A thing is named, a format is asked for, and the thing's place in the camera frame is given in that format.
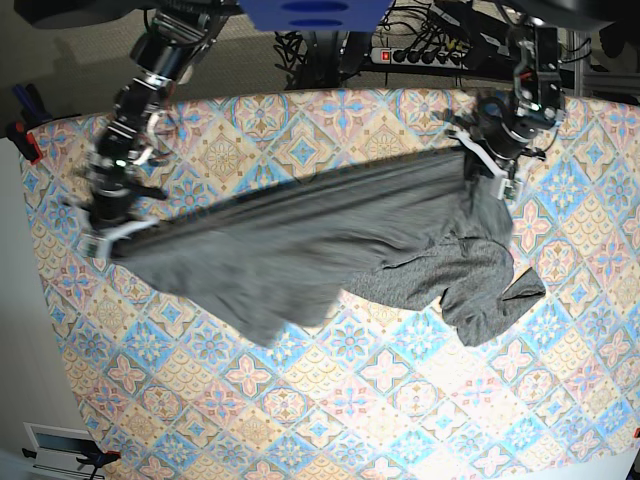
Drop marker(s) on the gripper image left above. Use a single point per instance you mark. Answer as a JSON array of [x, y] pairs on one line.
[[108, 218]]

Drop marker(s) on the grey t-shirt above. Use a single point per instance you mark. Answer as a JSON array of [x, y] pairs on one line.
[[400, 232]]

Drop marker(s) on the white power strip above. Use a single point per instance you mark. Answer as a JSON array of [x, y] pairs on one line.
[[436, 58]]

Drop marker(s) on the black clamp bottom left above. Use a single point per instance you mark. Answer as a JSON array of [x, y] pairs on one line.
[[95, 460]]

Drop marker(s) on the red black clamp left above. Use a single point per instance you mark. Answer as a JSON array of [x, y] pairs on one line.
[[24, 141]]

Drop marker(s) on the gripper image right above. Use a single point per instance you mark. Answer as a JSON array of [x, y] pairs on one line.
[[493, 146]]

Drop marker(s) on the patterned tile tablecloth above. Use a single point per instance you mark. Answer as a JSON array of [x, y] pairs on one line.
[[373, 392]]

